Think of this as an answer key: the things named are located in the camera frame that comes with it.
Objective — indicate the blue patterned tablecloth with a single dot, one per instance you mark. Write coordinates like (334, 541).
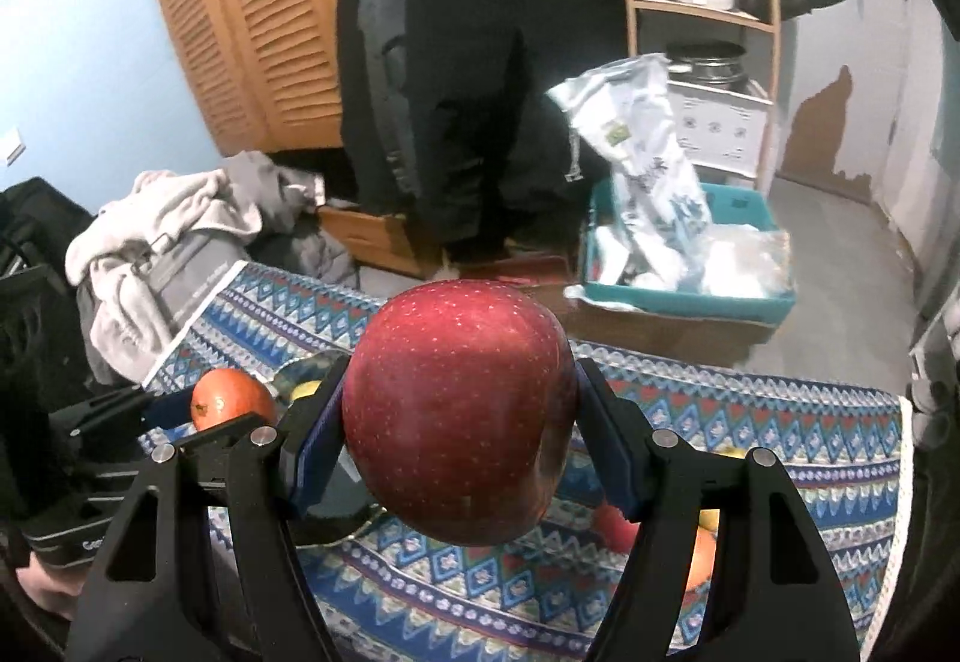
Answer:
(750, 422)

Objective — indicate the orange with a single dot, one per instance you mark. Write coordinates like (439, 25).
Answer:
(697, 557)

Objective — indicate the metal shoe rack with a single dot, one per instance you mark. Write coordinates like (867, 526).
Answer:
(937, 347)

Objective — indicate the white wall switch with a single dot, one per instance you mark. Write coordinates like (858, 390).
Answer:
(11, 146)

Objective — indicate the large cardboard box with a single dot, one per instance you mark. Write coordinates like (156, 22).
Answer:
(675, 336)

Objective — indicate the grey crumpled garment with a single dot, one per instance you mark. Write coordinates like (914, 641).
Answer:
(277, 197)

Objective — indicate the small tangerine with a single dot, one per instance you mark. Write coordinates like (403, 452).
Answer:
(225, 399)

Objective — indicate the wooden louvered wardrobe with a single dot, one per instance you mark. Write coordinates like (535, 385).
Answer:
(247, 17)

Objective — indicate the white rice bag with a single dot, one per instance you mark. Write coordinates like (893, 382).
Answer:
(645, 167)

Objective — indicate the wooden drawer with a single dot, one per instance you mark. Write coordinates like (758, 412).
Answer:
(375, 236)

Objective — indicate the dark glass bowl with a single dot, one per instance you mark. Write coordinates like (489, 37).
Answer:
(330, 508)

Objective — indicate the white patterned storage box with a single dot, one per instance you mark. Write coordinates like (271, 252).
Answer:
(720, 123)

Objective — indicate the person's left hand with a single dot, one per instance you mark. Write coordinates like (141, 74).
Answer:
(45, 591)

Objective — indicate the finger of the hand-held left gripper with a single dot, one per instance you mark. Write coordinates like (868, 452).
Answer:
(112, 411)
(217, 431)

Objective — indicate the dark grey jacket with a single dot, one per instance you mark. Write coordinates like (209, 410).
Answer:
(379, 17)

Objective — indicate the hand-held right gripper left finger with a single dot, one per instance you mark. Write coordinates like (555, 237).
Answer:
(307, 474)

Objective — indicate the clear plastic bags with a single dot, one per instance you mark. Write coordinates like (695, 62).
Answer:
(742, 264)

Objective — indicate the pile of grey clothes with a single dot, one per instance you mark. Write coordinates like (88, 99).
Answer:
(150, 219)

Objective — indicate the teal plastic crate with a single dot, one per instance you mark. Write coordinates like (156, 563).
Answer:
(675, 302)

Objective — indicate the dark red apple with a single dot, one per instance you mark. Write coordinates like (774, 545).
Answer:
(450, 407)

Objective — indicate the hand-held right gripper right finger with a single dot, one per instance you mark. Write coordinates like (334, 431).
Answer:
(615, 456)

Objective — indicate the steel steamer pot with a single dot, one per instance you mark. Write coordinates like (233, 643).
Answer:
(709, 65)

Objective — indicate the bright red apple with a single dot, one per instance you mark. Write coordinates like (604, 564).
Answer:
(615, 528)

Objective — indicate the black hooded coat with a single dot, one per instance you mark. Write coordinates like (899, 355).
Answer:
(480, 69)

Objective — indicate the wooden shelf unit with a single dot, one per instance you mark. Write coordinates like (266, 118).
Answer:
(772, 32)

